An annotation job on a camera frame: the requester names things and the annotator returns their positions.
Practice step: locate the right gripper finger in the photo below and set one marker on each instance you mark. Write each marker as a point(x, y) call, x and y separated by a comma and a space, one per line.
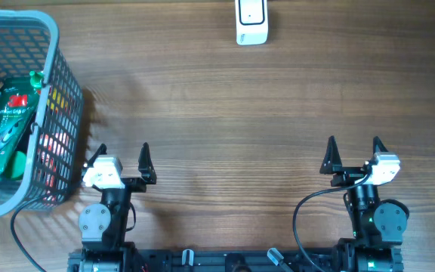
point(331, 163)
point(378, 146)

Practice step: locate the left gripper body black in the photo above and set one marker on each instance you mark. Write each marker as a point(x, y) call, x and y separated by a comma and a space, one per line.
point(137, 185)

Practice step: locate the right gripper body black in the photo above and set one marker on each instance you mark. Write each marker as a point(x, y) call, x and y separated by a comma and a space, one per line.
point(348, 176)

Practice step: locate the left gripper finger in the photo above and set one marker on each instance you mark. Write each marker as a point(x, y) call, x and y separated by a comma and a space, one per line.
point(145, 165)
point(101, 150)

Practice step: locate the green 3M gloves packet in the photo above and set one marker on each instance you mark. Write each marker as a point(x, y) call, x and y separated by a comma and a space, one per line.
point(18, 101)

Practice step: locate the green lid white jar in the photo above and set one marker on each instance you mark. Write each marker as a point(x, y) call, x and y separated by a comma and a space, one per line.
point(16, 166)

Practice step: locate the green cap sauce bottle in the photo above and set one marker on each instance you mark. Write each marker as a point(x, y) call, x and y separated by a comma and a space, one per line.
point(36, 79)

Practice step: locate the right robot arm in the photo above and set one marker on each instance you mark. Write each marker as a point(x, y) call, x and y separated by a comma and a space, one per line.
point(378, 224)

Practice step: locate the white barcode scanner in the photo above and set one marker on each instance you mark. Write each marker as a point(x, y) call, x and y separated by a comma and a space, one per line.
point(252, 25)

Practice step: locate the red packet in basket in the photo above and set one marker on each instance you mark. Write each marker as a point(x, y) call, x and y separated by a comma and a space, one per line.
point(52, 146)

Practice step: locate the grey plastic mesh basket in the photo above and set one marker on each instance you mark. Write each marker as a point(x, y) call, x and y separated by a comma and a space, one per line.
point(29, 40)

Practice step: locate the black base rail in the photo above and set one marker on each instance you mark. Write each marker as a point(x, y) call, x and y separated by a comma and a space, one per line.
point(327, 259)

